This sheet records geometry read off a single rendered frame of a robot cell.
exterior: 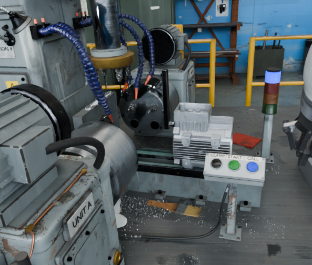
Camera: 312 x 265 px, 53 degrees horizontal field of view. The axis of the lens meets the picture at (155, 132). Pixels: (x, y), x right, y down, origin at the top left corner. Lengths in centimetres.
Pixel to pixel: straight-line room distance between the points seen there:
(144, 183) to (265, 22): 528
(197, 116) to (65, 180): 55
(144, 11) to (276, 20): 284
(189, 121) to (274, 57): 485
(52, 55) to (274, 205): 96
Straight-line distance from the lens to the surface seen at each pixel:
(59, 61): 125
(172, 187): 123
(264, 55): 585
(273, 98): 139
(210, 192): 120
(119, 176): 90
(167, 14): 422
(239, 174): 92
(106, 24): 112
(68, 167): 76
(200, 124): 110
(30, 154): 58
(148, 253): 103
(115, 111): 138
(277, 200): 128
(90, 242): 74
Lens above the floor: 153
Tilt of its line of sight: 24 degrees down
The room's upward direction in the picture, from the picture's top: 3 degrees counter-clockwise
